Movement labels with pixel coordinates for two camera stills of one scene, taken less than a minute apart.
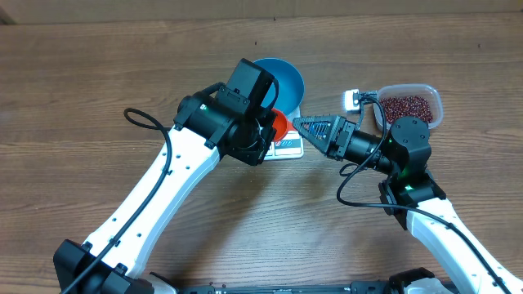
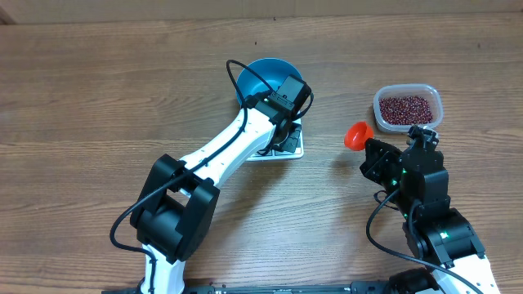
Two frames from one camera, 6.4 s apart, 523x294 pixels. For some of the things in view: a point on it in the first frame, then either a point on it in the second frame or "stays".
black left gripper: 256,156 to 291,144
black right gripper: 337,137 to 379,161
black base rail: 355,287 stays
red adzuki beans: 398,107 stays
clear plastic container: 409,100 stays
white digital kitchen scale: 291,146 stays
